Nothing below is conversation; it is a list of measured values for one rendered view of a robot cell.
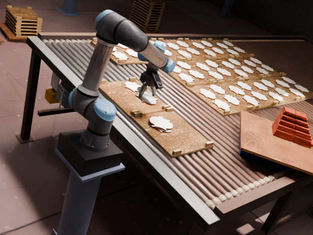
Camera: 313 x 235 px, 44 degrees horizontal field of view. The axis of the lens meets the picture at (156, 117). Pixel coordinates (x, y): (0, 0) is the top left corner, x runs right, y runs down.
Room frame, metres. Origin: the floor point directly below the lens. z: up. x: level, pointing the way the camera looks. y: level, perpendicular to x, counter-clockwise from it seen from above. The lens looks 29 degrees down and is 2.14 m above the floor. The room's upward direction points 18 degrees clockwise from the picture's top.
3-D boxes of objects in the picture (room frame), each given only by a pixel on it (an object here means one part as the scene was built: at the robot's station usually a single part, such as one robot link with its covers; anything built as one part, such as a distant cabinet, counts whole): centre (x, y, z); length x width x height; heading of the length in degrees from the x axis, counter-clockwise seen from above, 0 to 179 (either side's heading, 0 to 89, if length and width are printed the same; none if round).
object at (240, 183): (2.40, 0.10, 0.90); 1.95 x 0.05 x 0.05; 48
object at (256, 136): (2.20, -0.77, 1.03); 0.50 x 0.50 x 0.02; 88
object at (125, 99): (2.35, 0.20, 0.93); 0.41 x 0.35 x 0.02; 49
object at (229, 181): (2.36, 0.14, 0.90); 1.95 x 0.05 x 0.05; 48
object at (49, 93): (2.48, 0.78, 0.74); 0.09 x 0.08 x 0.24; 48
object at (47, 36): (4.33, -0.28, 0.90); 4.04 x 0.06 x 0.10; 138
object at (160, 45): (2.17, 0.11, 1.36); 0.09 x 0.08 x 0.11; 150
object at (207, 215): (2.12, 0.35, 0.88); 2.08 x 0.09 x 0.06; 48
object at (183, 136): (2.07, -0.12, 0.93); 0.41 x 0.35 x 0.02; 47
